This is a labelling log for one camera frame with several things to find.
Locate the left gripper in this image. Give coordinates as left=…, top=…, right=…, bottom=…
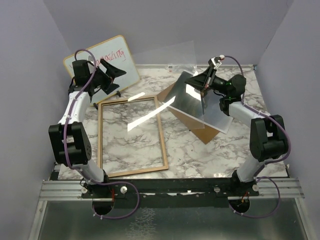
left=88, top=58, right=126, bottom=94

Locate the aluminium rail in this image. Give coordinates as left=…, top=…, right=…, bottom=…
left=38, top=178, right=305, bottom=201

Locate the landscape photo print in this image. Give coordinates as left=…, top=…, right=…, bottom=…
left=169, top=92, right=233, bottom=134

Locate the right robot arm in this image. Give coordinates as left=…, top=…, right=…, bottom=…
left=185, top=66, right=291, bottom=196

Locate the brown backing board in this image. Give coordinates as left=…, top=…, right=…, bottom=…
left=156, top=82, right=220, bottom=145

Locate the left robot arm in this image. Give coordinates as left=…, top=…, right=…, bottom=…
left=48, top=59, right=126, bottom=198

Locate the whiteboard with red writing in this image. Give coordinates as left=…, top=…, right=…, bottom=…
left=63, top=35, right=140, bottom=105

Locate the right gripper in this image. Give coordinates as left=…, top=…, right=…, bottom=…
left=185, top=66, right=230, bottom=96

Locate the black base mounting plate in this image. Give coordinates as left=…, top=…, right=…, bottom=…
left=81, top=177, right=259, bottom=209

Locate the clear acrylic sheet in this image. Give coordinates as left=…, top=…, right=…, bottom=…
left=128, top=40, right=201, bottom=129

